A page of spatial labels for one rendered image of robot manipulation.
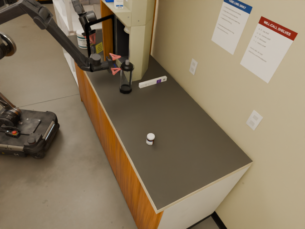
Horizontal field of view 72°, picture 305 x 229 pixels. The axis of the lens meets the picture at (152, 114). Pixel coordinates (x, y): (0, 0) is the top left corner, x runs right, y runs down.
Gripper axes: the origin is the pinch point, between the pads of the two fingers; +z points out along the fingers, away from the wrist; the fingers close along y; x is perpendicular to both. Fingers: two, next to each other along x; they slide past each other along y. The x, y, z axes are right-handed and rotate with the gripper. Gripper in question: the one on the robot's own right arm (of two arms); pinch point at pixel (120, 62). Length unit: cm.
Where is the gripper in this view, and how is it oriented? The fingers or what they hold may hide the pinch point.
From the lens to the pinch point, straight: 155.4
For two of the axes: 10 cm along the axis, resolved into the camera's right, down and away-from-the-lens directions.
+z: 8.8, -2.6, 3.9
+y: 0.9, -7.2, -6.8
